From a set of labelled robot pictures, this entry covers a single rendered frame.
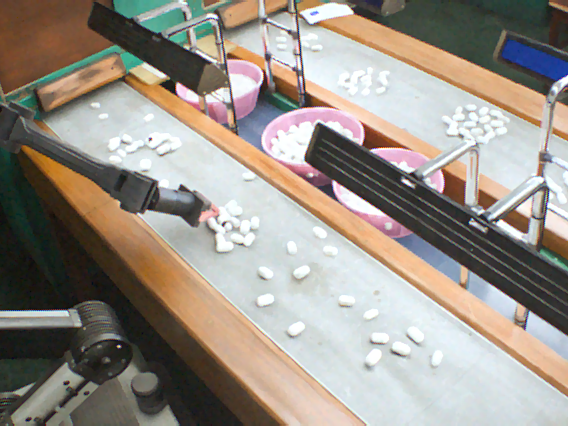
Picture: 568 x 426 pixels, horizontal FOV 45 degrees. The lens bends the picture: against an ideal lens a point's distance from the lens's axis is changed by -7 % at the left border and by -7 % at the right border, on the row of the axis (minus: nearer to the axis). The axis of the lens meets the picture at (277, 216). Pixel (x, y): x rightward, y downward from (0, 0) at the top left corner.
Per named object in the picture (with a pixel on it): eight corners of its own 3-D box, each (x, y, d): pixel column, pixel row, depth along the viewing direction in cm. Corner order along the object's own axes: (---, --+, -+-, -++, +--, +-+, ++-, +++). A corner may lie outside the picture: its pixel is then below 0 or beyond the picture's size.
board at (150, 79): (150, 87, 223) (149, 84, 222) (129, 73, 233) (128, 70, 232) (236, 49, 237) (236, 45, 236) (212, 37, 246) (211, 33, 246)
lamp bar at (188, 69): (201, 98, 158) (196, 70, 154) (87, 28, 199) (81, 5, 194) (231, 84, 162) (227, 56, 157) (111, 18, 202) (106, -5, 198)
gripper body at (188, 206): (186, 184, 170) (162, 178, 165) (210, 203, 164) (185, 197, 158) (175, 209, 172) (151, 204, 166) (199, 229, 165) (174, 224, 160)
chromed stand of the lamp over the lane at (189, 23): (190, 185, 196) (159, 37, 168) (154, 156, 209) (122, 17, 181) (247, 155, 204) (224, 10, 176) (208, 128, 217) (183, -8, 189)
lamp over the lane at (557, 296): (582, 348, 95) (592, 313, 90) (303, 162, 136) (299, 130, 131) (614, 318, 98) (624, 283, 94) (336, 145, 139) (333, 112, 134)
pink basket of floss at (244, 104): (257, 129, 213) (253, 102, 207) (170, 130, 219) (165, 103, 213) (273, 84, 233) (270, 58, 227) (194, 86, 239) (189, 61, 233)
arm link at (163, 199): (150, 213, 156) (159, 188, 156) (134, 202, 161) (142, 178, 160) (174, 218, 162) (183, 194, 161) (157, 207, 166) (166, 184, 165)
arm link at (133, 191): (-13, 140, 162) (5, 98, 162) (0, 143, 168) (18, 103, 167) (129, 217, 152) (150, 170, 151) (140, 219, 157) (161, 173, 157)
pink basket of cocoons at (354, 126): (337, 205, 183) (334, 174, 177) (246, 179, 195) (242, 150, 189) (381, 148, 200) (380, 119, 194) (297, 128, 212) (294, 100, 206)
